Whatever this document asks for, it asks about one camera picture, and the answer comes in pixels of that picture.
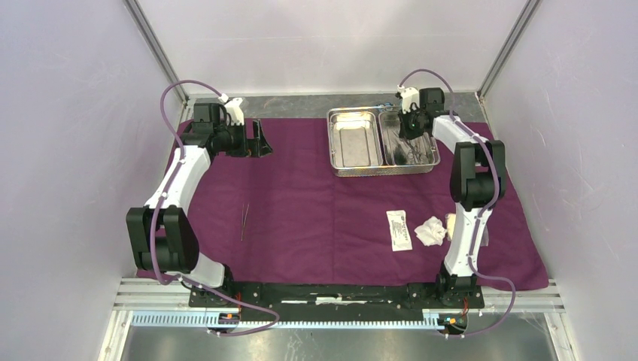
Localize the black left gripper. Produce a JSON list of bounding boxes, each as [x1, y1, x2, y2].
[[214, 119, 272, 158]]

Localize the steel two-compartment tray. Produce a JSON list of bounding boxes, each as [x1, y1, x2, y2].
[[327, 106, 441, 177]]

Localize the maroon cloth wrap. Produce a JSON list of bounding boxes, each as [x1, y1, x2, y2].
[[136, 117, 550, 292]]

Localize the steel forceps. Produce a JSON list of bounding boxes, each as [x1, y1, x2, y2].
[[240, 203, 250, 241]]

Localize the white gauze pad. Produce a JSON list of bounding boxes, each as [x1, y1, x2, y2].
[[445, 214, 456, 241]]

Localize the white gauze packet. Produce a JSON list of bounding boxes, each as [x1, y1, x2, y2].
[[415, 217, 447, 247]]

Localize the green suture packet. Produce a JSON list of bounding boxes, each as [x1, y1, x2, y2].
[[386, 210, 412, 252]]

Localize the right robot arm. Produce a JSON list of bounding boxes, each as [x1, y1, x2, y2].
[[396, 85, 505, 307]]

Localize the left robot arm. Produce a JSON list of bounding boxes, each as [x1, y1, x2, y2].
[[126, 98, 272, 307]]

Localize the steel needle holder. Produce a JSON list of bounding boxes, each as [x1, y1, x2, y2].
[[406, 140, 433, 165]]

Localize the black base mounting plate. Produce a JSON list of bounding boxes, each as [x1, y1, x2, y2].
[[217, 281, 485, 323]]

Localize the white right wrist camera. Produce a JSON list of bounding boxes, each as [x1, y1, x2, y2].
[[396, 85, 421, 114]]

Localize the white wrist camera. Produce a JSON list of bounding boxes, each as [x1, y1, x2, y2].
[[217, 93, 245, 126], [396, 85, 421, 114]]

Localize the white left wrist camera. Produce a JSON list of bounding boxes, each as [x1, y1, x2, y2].
[[217, 93, 245, 126]]

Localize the aluminium frame post right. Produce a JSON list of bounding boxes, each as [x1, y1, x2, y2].
[[475, 0, 542, 103]]

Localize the aluminium frame rail left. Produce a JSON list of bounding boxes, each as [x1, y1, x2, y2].
[[123, 0, 196, 278]]

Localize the aluminium frame rail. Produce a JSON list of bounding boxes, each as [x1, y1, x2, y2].
[[123, 0, 196, 278], [99, 278, 579, 360]]

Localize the aluminium front frame rail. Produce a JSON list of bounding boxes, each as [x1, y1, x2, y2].
[[99, 278, 579, 360]]

